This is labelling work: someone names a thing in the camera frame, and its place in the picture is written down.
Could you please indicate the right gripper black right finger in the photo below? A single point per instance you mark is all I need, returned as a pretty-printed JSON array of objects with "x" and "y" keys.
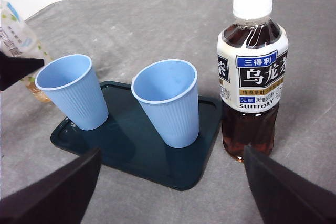
[{"x": 283, "y": 195}]

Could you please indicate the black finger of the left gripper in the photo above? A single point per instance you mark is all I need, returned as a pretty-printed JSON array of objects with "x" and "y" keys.
[{"x": 15, "y": 69}]

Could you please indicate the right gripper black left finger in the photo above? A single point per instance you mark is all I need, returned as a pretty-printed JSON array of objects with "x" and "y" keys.
[{"x": 55, "y": 195}]

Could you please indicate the jasmine tea bottle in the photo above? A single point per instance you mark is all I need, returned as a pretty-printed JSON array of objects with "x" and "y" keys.
[{"x": 15, "y": 37}]

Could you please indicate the blue ribbed plastic cup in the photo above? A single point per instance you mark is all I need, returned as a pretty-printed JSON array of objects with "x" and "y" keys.
[
  {"x": 78, "y": 106},
  {"x": 173, "y": 121}
]

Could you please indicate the dark blue flat tray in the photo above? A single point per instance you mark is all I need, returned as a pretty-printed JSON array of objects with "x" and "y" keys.
[{"x": 147, "y": 163}]

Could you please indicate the dark oolong tea bottle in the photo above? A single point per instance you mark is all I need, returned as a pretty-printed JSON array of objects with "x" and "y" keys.
[{"x": 252, "y": 82}]

